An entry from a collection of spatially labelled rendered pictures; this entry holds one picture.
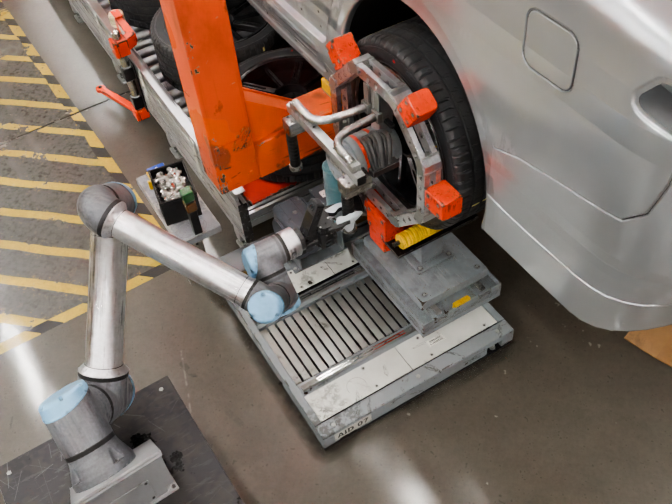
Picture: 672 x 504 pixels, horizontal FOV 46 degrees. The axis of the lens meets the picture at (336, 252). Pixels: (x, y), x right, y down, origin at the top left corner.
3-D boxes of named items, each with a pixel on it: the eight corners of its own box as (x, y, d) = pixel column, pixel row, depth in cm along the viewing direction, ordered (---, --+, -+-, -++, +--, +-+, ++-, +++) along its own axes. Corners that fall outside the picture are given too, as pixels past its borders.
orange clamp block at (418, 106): (428, 119, 227) (440, 107, 218) (406, 129, 224) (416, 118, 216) (417, 97, 227) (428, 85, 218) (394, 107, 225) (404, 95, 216)
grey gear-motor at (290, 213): (387, 246, 326) (384, 184, 300) (298, 290, 313) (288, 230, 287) (363, 220, 337) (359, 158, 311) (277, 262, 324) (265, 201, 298)
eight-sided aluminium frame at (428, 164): (439, 249, 256) (444, 116, 216) (422, 258, 254) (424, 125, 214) (351, 158, 289) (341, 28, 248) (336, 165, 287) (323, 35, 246)
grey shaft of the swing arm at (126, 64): (151, 119, 398) (124, 33, 361) (141, 123, 397) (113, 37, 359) (144, 110, 404) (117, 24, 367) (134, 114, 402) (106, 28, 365)
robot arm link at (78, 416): (54, 465, 222) (23, 411, 220) (83, 441, 238) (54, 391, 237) (98, 443, 218) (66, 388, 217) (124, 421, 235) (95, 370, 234)
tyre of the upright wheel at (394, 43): (454, 214, 293) (552, 185, 230) (401, 241, 286) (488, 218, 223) (378, 52, 290) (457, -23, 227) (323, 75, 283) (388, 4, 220)
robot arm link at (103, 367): (65, 428, 238) (74, 181, 225) (91, 407, 255) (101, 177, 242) (113, 435, 236) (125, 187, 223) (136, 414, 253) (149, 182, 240)
